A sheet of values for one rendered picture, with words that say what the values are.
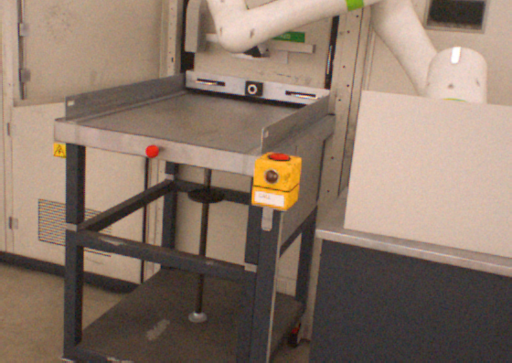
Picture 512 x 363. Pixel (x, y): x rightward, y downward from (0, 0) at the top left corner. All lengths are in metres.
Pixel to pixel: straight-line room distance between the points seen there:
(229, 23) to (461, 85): 0.66
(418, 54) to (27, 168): 1.65
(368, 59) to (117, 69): 0.84
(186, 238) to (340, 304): 1.15
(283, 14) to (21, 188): 1.47
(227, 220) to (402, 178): 1.15
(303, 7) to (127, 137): 0.58
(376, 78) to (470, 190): 0.84
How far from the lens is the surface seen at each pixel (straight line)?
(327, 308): 1.47
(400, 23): 1.88
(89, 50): 2.18
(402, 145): 1.36
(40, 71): 2.08
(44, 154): 2.72
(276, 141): 1.66
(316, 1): 1.80
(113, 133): 1.72
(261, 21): 1.80
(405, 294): 1.42
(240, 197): 2.29
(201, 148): 1.61
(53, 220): 2.79
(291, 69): 2.26
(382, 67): 2.12
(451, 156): 1.36
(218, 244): 2.45
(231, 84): 2.32
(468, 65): 1.55
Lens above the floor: 1.23
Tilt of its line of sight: 16 degrees down
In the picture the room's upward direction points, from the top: 5 degrees clockwise
